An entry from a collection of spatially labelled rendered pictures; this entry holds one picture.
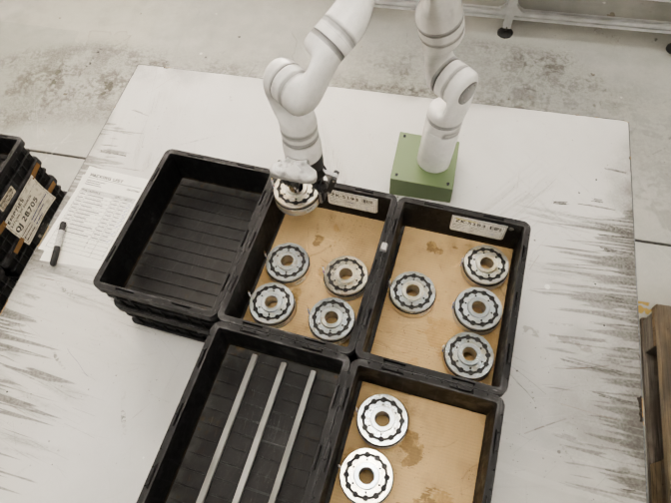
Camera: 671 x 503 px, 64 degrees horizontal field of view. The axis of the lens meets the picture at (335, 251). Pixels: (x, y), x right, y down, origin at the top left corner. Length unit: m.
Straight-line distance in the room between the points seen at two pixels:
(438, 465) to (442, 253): 0.47
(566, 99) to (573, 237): 1.43
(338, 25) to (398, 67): 2.01
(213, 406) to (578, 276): 0.95
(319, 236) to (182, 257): 0.34
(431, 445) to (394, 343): 0.22
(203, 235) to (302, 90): 0.60
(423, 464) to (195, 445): 0.46
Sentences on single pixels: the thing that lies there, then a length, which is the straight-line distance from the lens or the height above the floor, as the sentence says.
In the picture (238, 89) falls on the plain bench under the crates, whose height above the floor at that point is 0.70.
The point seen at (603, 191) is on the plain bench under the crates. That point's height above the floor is 0.70.
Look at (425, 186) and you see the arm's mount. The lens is 1.49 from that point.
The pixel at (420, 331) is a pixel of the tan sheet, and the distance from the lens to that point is 1.22.
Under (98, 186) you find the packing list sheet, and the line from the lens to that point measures 1.76.
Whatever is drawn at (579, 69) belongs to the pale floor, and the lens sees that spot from 3.07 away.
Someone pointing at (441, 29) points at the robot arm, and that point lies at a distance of 1.11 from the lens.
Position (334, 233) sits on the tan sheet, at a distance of 1.33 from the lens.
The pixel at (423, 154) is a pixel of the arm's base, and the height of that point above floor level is 0.82.
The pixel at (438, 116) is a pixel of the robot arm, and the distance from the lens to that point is 1.36.
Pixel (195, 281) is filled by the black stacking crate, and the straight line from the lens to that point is 1.33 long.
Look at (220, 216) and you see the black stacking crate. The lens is 1.41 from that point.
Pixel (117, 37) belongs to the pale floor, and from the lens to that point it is 3.45.
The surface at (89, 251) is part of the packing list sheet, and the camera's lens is 1.64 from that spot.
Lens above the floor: 1.96
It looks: 61 degrees down
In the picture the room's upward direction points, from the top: 7 degrees counter-clockwise
